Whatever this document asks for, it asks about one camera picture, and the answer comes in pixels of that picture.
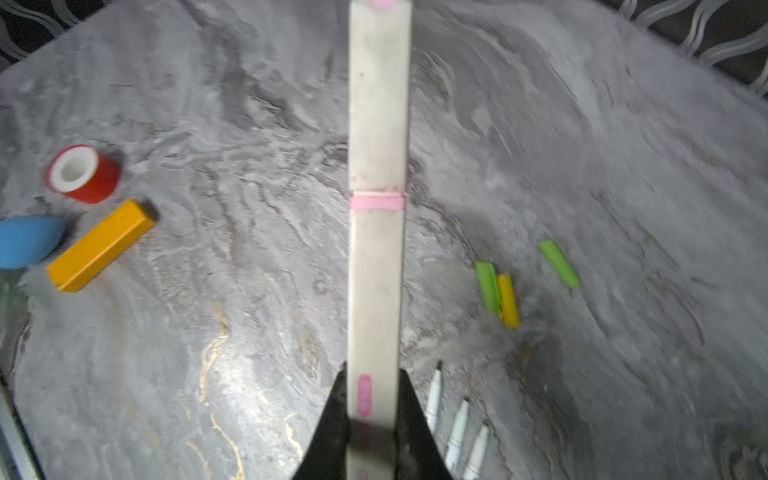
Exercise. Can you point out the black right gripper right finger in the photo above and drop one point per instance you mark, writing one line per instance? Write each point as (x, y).
(418, 457)

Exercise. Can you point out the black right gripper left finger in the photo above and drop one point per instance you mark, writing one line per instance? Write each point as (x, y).
(325, 455)

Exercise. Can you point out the white pen pink accents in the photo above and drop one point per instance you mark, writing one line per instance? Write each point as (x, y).
(380, 45)

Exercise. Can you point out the white pen green end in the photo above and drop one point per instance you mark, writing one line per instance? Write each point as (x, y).
(455, 440)

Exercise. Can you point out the white pen green tip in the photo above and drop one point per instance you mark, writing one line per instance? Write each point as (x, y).
(432, 409)

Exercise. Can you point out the white pen yellow tip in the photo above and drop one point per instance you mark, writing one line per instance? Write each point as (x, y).
(475, 460)

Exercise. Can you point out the yellow pen cap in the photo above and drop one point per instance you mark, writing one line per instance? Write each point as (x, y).
(508, 306)

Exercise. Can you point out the green pen cap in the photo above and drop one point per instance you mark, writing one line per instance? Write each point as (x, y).
(557, 259)
(487, 279)

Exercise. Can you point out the green pen cap far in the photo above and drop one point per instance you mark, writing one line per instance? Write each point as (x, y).
(557, 259)

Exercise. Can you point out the yellow rectangular block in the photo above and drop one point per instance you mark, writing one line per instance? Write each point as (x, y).
(90, 255)

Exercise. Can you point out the blue egg-shaped sponge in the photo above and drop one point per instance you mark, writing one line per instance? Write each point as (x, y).
(29, 240)

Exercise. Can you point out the red white tape roll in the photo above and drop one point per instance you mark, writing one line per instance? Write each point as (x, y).
(81, 173)

